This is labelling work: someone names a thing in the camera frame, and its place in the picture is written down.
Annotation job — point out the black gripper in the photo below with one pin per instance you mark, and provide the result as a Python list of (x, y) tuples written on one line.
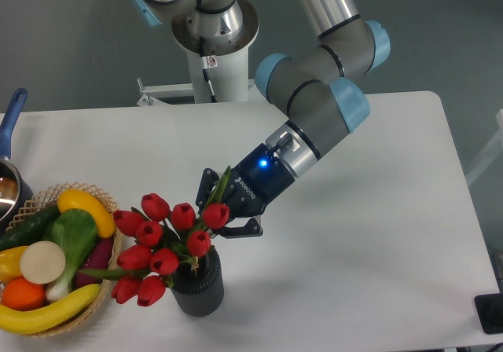
[(254, 182)]

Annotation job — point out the red tulip bouquet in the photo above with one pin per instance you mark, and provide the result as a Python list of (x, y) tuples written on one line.
[(164, 238)]

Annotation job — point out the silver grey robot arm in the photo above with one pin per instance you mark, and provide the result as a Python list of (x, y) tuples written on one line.
[(316, 92)]

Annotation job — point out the dark grey ribbed vase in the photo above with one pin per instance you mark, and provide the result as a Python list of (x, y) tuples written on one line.
[(199, 292)]

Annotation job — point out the purple sweet potato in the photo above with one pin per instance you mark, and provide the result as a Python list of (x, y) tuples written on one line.
[(98, 259)]

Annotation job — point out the green bok choy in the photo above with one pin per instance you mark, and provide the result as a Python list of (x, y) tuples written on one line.
[(75, 232)]

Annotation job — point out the yellow squash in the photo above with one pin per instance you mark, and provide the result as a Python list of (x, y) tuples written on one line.
[(78, 199)]

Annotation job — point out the woven wicker basket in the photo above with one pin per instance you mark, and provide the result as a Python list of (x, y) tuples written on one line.
[(44, 199)]

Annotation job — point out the beige round disc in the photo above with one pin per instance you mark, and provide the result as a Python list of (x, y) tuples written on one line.
[(42, 262)]

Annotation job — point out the green cucumber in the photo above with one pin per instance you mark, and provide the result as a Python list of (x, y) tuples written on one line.
[(31, 229)]

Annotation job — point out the yellow bell pepper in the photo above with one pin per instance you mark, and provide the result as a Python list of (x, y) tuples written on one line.
[(10, 263)]

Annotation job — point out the orange fruit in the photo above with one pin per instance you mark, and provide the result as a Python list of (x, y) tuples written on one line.
[(20, 294)]

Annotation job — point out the yellow banana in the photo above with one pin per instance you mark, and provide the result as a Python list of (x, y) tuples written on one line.
[(47, 317)]

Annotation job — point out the black device at edge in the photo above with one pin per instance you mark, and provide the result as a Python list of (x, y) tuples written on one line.
[(489, 310)]

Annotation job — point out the blue handled saucepan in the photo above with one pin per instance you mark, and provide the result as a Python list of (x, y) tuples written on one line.
[(14, 189)]

